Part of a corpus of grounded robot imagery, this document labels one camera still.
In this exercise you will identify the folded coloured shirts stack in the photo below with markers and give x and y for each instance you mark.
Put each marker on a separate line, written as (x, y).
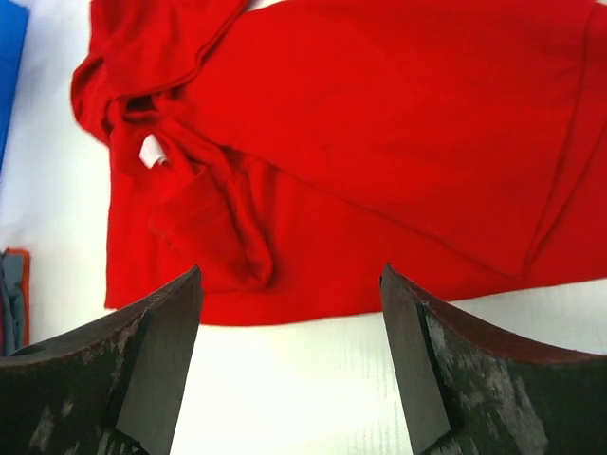
(15, 301)

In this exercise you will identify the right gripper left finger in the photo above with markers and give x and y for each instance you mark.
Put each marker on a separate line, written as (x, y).
(112, 386)

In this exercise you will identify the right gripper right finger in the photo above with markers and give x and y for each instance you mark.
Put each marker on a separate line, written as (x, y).
(470, 387)

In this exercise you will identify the blue plastic bin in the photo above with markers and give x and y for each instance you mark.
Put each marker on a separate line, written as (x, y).
(13, 29)

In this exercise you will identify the red t shirt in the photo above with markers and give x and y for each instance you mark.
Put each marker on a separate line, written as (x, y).
(292, 151)

